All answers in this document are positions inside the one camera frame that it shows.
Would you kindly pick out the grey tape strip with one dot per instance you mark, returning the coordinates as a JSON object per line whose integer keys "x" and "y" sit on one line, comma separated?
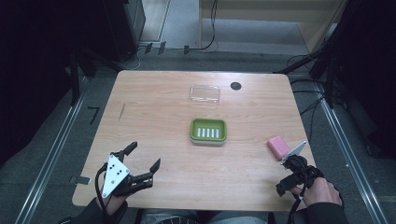
{"x": 81, "y": 179}

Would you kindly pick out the pink soap bar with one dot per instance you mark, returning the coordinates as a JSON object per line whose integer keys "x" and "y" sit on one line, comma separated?
{"x": 278, "y": 147}

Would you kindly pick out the clear plastic lid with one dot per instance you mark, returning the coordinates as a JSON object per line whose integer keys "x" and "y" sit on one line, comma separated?
{"x": 205, "y": 94}

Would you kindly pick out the dark tape piece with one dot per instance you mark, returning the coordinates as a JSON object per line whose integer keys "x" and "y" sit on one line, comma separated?
{"x": 148, "y": 48}
{"x": 162, "y": 47}
{"x": 186, "y": 49}

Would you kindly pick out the person's left hand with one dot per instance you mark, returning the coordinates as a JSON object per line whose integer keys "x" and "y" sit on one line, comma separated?
{"x": 113, "y": 202}

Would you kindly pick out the green soap dish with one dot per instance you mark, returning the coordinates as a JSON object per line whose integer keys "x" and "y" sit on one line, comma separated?
{"x": 208, "y": 132}

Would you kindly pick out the black round table grommet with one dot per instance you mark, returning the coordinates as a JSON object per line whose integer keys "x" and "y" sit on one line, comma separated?
{"x": 235, "y": 86}

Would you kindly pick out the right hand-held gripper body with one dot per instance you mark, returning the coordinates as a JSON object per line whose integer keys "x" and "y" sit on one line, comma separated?
{"x": 300, "y": 166}

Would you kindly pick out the person's right hand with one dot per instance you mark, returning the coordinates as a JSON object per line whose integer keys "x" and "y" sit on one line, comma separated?
{"x": 322, "y": 193}

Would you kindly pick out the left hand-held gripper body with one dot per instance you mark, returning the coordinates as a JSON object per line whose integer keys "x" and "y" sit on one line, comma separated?
{"x": 115, "y": 175}

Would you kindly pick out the black metal stand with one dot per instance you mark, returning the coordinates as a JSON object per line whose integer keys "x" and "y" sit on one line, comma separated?
{"x": 329, "y": 81}
{"x": 74, "y": 77}

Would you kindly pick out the dark cabinet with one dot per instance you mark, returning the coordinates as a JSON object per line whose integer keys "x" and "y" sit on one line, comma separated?
{"x": 124, "y": 28}

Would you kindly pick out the metal floor rail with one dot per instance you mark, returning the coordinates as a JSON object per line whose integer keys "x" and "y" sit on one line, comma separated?
{"x": 53, "y": 152}
{"x": 351, "y": 158}

